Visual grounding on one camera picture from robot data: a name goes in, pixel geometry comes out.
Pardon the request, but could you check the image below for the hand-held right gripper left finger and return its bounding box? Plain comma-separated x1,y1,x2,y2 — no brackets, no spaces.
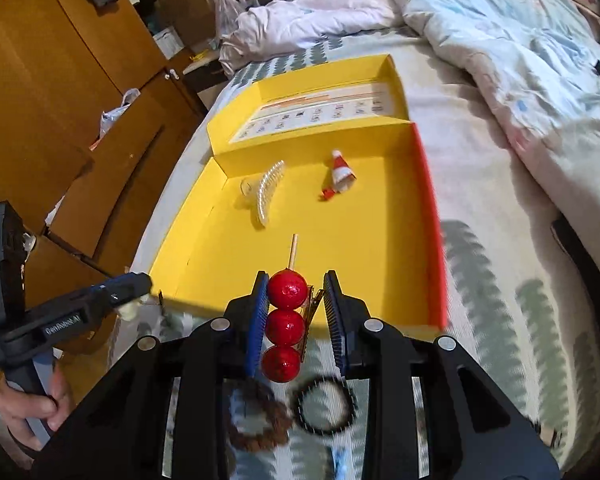
32,270,271,480

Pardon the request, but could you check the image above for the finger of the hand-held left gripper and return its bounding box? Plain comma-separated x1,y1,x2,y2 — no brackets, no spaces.
82,272,153,317

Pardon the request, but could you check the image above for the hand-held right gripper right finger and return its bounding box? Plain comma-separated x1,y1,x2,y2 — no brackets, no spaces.
322,270,563,480

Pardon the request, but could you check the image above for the cream white hair accessory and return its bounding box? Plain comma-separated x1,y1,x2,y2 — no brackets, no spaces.
116,294,153,322

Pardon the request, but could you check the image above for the red ball hair clip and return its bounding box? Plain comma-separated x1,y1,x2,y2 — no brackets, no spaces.
260,232,326,385

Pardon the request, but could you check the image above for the yellow cardboard box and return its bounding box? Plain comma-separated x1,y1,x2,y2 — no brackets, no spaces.
130,52,451,341

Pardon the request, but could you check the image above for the black bead bracelet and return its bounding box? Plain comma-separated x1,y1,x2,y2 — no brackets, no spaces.
292,376,359,436

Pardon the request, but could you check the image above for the brown bead bracelet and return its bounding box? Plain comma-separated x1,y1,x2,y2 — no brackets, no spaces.
225,377,294,453

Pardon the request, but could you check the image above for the person's left hand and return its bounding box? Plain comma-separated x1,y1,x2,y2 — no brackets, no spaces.
0,352,73,457

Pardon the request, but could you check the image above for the brown cardboard sheet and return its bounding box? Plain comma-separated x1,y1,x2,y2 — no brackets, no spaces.
44,125,170,263

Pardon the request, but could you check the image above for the small blue item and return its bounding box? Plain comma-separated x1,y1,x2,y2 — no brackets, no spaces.
330,450,352,480

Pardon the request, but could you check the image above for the clear claw hair clip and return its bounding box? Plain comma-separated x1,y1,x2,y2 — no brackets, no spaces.
240,160,287,229

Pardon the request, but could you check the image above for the green patterned bed cover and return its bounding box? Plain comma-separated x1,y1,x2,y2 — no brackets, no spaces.
130,30,600,480

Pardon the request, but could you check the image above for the red white hat hair clip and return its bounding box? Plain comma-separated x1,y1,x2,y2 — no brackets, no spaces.
321,149,358,202

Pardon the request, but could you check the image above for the white plastic bag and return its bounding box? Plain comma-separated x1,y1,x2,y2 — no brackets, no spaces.
97,88,142,142

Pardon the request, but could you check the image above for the dark cabinet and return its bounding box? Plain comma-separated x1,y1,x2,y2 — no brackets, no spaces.
167,50,237,113

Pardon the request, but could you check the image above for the wooden wardrobe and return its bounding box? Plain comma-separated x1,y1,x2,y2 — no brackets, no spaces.
0,0,216,241

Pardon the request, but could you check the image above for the clear plastic bag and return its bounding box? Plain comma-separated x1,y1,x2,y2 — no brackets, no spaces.
211,0,262,43

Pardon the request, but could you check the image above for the white crumpled bedding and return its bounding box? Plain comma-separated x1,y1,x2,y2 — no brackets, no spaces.
219,0,405,75

